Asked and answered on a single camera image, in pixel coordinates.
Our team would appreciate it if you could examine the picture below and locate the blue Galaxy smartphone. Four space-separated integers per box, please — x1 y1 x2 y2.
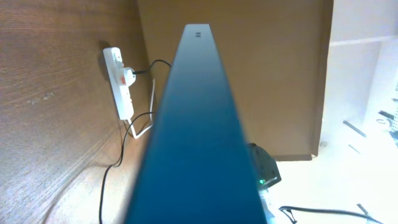
125 24 266 224

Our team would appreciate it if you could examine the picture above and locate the black charging cable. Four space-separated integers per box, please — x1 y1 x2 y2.
98 58 172 224

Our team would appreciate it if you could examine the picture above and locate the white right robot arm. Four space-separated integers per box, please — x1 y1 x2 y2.
248 143 282 224

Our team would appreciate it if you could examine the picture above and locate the white charger adapter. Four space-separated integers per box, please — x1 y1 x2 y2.
116 67 136 87

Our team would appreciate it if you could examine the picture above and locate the white power strip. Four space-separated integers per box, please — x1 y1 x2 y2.
103 47 136 120

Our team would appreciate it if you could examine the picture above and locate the white power strip cord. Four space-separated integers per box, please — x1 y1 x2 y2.
124 78 156 139

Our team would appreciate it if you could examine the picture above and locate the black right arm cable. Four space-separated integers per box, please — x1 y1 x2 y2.
278 203 386 224

